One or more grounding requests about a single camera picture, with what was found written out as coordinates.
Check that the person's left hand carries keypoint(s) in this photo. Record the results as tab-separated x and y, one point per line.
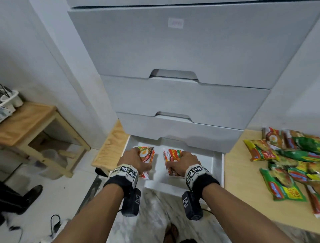
132	158

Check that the person's right hand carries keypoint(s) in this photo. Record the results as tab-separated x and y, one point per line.
186	161

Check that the person's left thumb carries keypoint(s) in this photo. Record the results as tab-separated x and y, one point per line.
147	167

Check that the person's right thumb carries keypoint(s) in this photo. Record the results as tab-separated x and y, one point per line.
170	165

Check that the red noodle packet green stripe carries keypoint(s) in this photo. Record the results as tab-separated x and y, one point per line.
172	154

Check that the red noodle packet egg picture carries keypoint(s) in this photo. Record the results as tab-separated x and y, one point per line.
148	153

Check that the person's right forearm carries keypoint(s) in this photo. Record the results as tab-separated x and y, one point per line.
240	215

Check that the person's left forearm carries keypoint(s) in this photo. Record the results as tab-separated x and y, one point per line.
91	215

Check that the open white drawer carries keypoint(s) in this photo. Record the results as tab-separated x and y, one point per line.
160	175

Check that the light wooden board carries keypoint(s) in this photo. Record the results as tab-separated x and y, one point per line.
112	147

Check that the small black object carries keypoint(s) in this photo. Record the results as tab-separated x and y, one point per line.
101	172

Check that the person's foot in sandal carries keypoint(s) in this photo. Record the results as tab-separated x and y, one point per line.
171	234

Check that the pile of noodle packets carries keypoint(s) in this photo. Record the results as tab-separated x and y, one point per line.
285	162

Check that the black chair base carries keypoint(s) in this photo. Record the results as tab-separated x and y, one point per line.
30	197

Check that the tall white drawer with sticker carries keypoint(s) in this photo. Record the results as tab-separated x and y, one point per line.
200	45

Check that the white drawer cabinet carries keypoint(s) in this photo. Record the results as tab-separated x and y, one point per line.
75	62

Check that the light wooden stool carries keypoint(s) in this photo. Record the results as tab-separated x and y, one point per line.
27	122

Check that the small white sticker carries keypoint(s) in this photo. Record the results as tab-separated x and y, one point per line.
176	23

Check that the white cup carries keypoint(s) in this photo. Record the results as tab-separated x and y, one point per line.
17	100

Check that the white dish rack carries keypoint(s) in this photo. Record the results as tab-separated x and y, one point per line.
7	105

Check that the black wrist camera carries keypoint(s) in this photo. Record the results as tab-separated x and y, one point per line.
131	202
192	206

